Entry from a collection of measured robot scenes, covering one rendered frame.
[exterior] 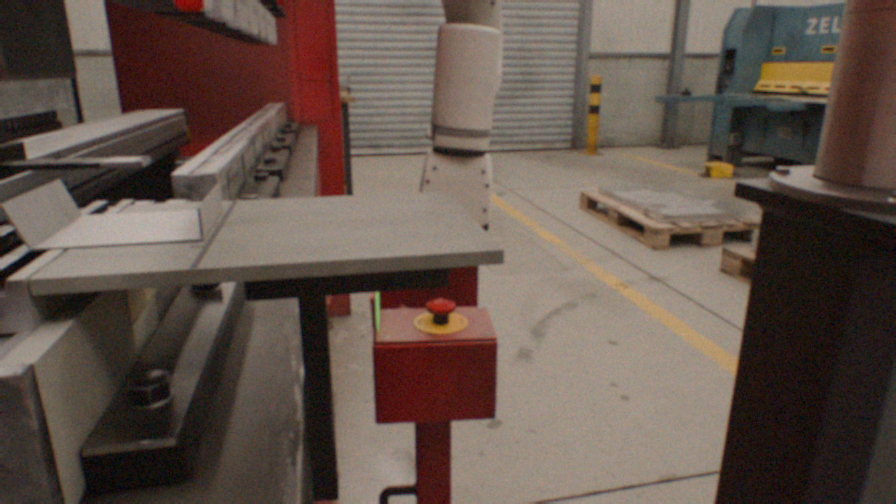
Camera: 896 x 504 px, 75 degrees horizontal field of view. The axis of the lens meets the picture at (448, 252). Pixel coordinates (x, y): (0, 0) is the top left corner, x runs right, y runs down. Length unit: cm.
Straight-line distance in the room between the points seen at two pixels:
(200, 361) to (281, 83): 217
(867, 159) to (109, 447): 58
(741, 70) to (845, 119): 696
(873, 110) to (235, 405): 54
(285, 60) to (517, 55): 585
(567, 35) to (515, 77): 88
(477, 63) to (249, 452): 55
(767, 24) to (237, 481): 754
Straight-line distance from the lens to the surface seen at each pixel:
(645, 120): 910
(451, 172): 81
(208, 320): 53
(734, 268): 359
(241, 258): 37
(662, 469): 191
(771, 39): 772
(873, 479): 65
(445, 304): 78
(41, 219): 46
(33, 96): 45
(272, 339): 55
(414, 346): 75
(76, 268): 39
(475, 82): 79
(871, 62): 59
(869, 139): 59
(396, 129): 783
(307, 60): 257
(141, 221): 47
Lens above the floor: 111
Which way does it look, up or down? 17 degrees down
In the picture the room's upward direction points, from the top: straight up
